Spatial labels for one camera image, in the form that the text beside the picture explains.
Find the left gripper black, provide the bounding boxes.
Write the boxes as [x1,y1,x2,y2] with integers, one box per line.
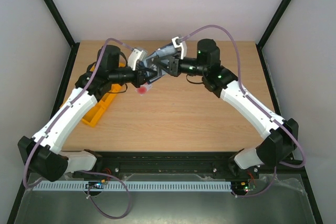
[109,63,158,89]

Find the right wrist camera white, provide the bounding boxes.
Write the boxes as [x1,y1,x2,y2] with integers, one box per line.
[172,36,187,60]

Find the black frame post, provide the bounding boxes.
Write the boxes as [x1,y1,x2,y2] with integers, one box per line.
[257,0,309,49]
[27,0,79,49]

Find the left black frame post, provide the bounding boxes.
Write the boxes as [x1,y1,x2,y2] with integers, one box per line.
[27,0,79,49]

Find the black aluminium rail base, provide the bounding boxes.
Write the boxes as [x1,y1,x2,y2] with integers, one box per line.
[27,152,305,182]

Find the dark blue card holder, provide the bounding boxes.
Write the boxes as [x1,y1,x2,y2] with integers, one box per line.
[141,44,177,68]

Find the red dot card on table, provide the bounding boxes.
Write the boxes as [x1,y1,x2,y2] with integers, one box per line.
[135,85,152,95]

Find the black VIP card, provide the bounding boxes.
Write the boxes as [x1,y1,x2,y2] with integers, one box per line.
[139,61,167,84]

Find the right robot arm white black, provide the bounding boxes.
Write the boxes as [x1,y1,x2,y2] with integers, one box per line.
[144,39,298,178]

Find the right black frame post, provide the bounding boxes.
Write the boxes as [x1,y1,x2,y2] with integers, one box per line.
[257,0,309,49]

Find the yellow three-compartment bin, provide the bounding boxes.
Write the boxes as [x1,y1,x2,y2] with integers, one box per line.
[60,61,127,128]

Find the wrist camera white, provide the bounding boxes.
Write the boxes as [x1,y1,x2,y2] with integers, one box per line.
[172,36,187,60]
[128,48,148,70]

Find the purple cable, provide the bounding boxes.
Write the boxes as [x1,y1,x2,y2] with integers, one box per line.
[23,37,134,219]
[181,24,307,199]

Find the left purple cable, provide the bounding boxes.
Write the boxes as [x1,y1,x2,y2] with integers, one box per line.
[23,37,134,219]

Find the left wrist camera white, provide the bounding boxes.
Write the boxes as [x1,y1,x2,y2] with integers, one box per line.
[128,48,148,70]

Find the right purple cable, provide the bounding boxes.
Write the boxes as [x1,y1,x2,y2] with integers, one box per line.
[181,24,307,199]

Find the white slotted cable duct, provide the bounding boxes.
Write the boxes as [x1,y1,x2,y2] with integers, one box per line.
[33,180,232,192]

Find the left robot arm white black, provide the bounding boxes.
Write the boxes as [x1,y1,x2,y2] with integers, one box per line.
[18,45,157,188]

